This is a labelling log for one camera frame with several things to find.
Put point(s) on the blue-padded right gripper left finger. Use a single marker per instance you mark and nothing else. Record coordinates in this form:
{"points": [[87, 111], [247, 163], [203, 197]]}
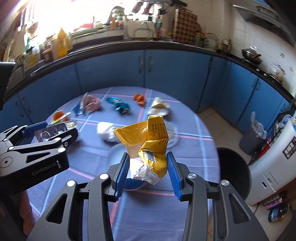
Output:
{"points": [[63, 218]]}

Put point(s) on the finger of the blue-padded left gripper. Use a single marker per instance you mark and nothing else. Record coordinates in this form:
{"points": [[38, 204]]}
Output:
{"points": [[16, 134], [61, 140]]}

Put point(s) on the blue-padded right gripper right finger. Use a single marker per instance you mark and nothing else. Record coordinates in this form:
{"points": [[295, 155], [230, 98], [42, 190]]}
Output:
{"points": [[233, 219]]}

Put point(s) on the silver pill blister pack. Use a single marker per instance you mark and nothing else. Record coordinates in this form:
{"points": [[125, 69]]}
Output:
{"points": [[51, 131]]}

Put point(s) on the orange melon drink carton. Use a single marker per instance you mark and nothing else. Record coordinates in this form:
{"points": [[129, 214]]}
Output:
{"points": [[60, 116]]}

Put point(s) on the pink wrapper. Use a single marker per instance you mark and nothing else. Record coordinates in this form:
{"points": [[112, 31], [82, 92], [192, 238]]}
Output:
{"points": [[91, 103]]}

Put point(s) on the teal foil snack wrapper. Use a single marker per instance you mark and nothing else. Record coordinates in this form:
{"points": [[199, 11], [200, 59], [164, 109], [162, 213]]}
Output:
{"points": [[119, 105]]}

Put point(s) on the yellow wrapper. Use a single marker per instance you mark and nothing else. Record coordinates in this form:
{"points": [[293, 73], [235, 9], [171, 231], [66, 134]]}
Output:
{"points": [[146, 143]]}

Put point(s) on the white beige snack bag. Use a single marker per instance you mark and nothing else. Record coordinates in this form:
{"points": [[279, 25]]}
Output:
{"points": [[158, 107]]}

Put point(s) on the black round trash bin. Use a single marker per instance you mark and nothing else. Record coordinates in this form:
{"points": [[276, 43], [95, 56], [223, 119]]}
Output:
{"points": [[234, 169]]}

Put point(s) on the blue kitchen cabinets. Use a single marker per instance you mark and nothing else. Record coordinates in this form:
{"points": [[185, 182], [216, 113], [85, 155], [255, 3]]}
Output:
{"points": [[234, 88]]}

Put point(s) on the small blue white carton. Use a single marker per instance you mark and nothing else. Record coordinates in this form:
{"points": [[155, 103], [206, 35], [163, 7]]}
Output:
{"points": [[80, 107]]}

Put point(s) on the white crumpled tissue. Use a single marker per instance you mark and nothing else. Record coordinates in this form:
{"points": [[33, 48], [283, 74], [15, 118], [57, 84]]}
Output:
{"points": [[105, 131]]}

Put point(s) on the blue plaid tablecloth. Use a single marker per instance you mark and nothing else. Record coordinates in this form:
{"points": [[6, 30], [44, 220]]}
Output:
{"points": [[152, 212]]}

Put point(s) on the white appliance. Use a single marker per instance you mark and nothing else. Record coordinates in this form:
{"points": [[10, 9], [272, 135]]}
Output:
{"points": [[275, 169]]}

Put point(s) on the grey bin with bag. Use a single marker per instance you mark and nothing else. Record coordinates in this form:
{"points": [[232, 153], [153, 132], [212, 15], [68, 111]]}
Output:
{"points": [[254, 137]]}

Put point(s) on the black countertop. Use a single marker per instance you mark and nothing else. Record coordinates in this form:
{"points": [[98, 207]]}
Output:
{"points": [[125, 46]]}

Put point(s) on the orange peel piece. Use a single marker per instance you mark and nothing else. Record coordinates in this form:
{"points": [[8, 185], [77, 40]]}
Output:
{"points": [[140, 99]]}

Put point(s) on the yellow bottle on counter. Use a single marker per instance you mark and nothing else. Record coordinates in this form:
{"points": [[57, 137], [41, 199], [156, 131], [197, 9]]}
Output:
{"points": [[62, 43]]}

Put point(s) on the sink faucet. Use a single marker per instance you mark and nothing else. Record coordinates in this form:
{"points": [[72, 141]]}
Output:
{"points": [[118, 19]]}

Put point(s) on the white kettle pot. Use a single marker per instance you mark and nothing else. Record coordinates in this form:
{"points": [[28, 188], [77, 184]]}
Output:
{"points": [[277, 72]]}

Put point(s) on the black wok with lid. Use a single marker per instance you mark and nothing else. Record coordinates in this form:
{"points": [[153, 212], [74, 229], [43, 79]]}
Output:
{"points": [[250, 54]]}

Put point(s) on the checkered cutting board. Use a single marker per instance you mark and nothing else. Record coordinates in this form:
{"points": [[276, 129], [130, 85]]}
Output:
{"points": [[185, 26]]}

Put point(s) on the glass teapot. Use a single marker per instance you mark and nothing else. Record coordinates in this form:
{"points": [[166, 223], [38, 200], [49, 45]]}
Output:
{"points": [[211, 42]]}

